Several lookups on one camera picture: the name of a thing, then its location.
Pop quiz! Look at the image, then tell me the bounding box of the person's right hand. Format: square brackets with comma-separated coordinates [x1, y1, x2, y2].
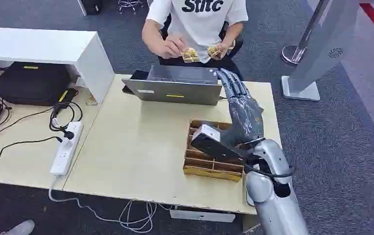
[155, 35, 187, 60]

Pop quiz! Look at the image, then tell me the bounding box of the person's left hand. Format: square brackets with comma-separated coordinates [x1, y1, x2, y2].
[213, 41, 236, 61]

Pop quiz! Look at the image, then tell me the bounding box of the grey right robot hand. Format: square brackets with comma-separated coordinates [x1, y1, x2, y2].
[216, 68, 265, 149]

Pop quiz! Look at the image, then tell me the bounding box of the person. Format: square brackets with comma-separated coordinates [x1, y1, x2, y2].
[141, 0, 249, 80]

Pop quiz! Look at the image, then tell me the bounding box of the black phone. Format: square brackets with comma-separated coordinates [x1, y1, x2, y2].
[122, 70, 150, 95]

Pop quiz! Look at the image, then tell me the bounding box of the grey laptop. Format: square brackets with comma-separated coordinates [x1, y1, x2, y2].
[121, 64, 224, 106]

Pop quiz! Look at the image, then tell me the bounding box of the chair base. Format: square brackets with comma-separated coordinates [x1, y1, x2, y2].
[118, 0, 145, 16]

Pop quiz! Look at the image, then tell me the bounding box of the wooden card box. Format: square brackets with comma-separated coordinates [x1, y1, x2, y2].
[182, 119, 247, 183]

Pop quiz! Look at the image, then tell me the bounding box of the black cabinet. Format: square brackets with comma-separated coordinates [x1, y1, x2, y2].
[77, 0, 103, 17]

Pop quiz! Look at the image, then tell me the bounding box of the grey kiosk stand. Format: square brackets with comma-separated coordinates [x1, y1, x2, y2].
[281, 0, 371, 102]

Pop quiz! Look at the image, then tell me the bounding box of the white box under desk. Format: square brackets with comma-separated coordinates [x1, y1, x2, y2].
[169, 209, 236, 224]

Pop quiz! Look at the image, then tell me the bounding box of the white desk shelf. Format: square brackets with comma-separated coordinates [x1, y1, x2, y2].
[0, 26, 116, 105]

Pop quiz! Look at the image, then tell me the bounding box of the black bag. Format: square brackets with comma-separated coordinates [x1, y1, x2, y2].
[0, 61, 79, 107]

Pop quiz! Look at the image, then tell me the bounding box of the white power strip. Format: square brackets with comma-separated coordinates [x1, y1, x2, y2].
[49, 121, 84, 179]

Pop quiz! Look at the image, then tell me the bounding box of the grey shoe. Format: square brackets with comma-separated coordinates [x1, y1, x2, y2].
[0, 219, 36, 235]

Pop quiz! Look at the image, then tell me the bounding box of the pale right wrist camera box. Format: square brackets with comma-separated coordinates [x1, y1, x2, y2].
[190, 124, 249, 160]

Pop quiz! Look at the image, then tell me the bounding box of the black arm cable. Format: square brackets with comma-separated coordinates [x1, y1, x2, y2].
[242, 155, 297, 199]

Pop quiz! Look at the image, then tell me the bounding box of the chrome stanchion post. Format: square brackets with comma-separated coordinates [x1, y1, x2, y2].
[281, 0, 331, 66]

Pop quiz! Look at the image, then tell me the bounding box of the looped black cable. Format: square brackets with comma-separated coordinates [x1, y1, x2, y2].
[49, 101, 84, 133]

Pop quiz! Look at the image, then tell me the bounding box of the white power cable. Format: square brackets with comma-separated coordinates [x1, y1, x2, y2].
[48, 176, 175, 234]

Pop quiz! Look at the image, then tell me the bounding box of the thin black cable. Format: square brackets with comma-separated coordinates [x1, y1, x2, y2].
[0, 106, 55, 149]

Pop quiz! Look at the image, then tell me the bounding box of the long black cable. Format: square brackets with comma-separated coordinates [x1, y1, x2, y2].
[0, 135, 64, 162]

